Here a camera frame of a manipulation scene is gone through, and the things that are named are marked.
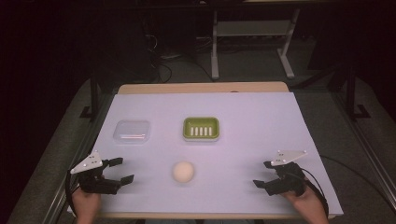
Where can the green soap dish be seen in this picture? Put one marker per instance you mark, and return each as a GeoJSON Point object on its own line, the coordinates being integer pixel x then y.
{"type": "Point", "coordinates": [201, 124]}

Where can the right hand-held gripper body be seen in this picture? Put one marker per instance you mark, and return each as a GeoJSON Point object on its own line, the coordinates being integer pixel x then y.
{"type": "Point", "coordinates": [289, 180]}

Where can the white metal stand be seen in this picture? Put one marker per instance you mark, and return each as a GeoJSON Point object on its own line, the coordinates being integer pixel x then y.
{"type": "Point", "coordinates": [253, 28]}

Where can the black metal stand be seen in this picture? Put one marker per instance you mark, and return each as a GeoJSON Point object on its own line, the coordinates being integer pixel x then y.
{"type": "Point", "coordinates": [94, 99]}
{"type": "Point", "coordinates": [351, 93]}

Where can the aluminium frame rail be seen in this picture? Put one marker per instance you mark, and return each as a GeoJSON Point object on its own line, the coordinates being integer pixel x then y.
{"type": "Point", "coordinates": [77, 161]}
{"type": "Point", "coordinates": [367, 155]}

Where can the person's left hand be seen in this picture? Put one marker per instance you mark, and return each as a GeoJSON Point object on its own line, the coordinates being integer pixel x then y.
{"type": "Point", "coordinates": [86, 207]}

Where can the white table mat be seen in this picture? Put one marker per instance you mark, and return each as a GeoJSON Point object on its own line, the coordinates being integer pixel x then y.
{"type": "Point", "coordinates": [243, 149]}

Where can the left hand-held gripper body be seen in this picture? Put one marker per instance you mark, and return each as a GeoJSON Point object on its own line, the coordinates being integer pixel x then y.
{"type": "Point", "coordinates": [93, 183]}

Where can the person's right hand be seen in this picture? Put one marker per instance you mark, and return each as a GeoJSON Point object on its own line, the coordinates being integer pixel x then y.
{"type": "Point", "coordinates": [309, 208]}

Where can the clear plastic box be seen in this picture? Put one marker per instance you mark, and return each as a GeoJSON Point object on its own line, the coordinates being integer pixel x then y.
{"type": "Point", "coordinates": [131, 129]}

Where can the round beige soap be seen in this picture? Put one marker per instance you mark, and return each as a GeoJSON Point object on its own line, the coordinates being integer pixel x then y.
{"type": "Point", "coordinates": [183, 171]}

